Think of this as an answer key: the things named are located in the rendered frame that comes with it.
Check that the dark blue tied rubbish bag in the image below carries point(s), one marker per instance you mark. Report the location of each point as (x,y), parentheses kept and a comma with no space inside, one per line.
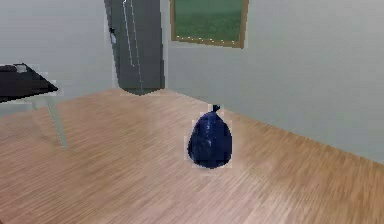
(210,140)

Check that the grey room door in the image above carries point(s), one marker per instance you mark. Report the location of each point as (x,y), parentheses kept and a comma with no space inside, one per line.
(138,46)

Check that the wooden framed window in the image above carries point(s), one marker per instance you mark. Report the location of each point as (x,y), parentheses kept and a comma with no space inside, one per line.
(208,20)

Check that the black table with pale legs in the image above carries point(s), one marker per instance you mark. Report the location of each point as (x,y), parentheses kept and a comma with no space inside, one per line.
(23,85)

